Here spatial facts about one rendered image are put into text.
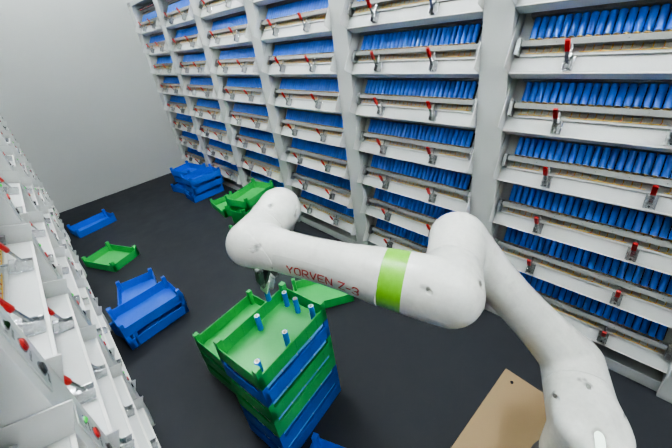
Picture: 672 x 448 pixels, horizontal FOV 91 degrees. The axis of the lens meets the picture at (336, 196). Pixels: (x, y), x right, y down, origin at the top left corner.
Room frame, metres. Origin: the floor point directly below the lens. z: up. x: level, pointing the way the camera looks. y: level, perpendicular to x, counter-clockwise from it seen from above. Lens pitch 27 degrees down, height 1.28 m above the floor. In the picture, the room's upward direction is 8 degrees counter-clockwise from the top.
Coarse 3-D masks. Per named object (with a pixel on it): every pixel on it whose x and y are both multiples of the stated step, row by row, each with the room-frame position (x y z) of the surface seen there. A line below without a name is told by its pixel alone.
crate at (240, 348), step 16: (272, 304) 0.89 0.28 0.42; (304, 304) 0.88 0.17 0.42; (320, 304) 0.80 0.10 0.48; (272, 320) 0.84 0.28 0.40; (288, 320) 0.83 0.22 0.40; (304, 320) 0.82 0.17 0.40; (320, 320) 0.79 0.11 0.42; (240, 336) 0.78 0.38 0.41; (256, 336) 0.78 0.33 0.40; (272, 336) 0.77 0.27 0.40; (304, 336) 0.73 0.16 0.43; (224, 352) 0.69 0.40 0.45; (240, 352) 0.72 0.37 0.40; (256, 352) 0.72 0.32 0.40; (272, 352) 0.71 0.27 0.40; (288, 352) 0.68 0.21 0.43; (240, 368) 0.64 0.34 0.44; (256, 368) 0.60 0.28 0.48; (272, 368) 0.63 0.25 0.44; (256, 384) 0.60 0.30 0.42
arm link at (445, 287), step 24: (384, 264) 0.47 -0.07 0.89; (408, 264) 0.46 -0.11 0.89; (432, 264) 0.45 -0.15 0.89; (456, 264) 0.44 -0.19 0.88; (480, 264) 0.47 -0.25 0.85; (384, 288) 0.44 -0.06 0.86; (408, 288) 0.42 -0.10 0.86; (432, 288) 0.41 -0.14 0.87; (456, 288) 0.40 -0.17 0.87; (480, 288) 0.41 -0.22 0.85; (408, 312) 0.41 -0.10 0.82; (432, 312) 0.39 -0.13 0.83; (456, 312) 0.38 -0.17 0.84; (480, 312) 0.39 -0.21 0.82
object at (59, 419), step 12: (48, 408) 0.25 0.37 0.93; (60, 408) 0.25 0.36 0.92; (72, 408) 0.26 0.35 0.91; (24, 420) 0.24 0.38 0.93; (36, 420) 0.24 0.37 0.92; (48, 420) 0.25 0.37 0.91; (60, 420) 0.25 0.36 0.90; (72, 420) 0.26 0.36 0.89; (0, 432) 0.22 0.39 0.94; (12, 432) 0.23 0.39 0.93; (24, 432) 0.23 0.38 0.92; (36, 432) 0.24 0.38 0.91; (48, 432) 0.24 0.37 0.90; (60, 432) 0.25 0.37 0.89; (72, 432) 0.25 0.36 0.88; (0, 444) 0.22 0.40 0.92; (12, 444) 0.22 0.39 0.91; (24, 444) 0.23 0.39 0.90; (36, 444) 0.23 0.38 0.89; (48, 444) 0.24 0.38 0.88; (60, 444) 0.24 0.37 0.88; (72, 444) 0.24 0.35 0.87
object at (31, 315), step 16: (16, 224) 0.78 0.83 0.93; (0, 240) 0.74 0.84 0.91; (16, 240) 0.76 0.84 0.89; (32, 240) 0.78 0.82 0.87; (0, 256) 0.69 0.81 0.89; (16, 256) 0.63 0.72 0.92; (32, 256) 0.70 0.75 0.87; (0, 272) 0.61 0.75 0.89; (16, 272) 0.61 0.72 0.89; (32, 272) 0.62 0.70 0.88; (0, 288) 0.54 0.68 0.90; (16, 288) 0.56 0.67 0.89; (32, 288) 0.56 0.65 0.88; (0, 304) 0.42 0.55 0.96; (16, 304) 0.50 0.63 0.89; (32, 304) 0.51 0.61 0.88; (16, 320) 0.43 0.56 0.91; (32, 320) 0.44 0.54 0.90; (48, 320) 0.46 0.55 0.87; (32, 336) 0.42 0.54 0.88; (48, 336) 0.42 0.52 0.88; (48, 352) 0.38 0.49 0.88
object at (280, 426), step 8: (328, 360) 0.79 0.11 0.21; (320, 368) 0.80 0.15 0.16; (328, 368) 0.78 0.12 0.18; (320, 376) 0.75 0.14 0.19; (312, 384) 0.72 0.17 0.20; (304, 392) 0.69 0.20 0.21; (312, 392) 0.71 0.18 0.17; (240, 400) 0.70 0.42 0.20; (296, 400) 0.67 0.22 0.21; (304, 400) 0.68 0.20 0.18; (248, 408) 0.68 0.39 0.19; (296, 408) 0.65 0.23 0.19; (256, 416) 0.66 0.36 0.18; (264, 416) 0.66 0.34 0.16; (288, 416) 0.63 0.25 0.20; (264, 424) 0.63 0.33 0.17; (272, 424) 0.60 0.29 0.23; (280, 424) 0.60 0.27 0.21; (288, 424) 0.62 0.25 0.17; (280, 432) 0.59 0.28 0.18
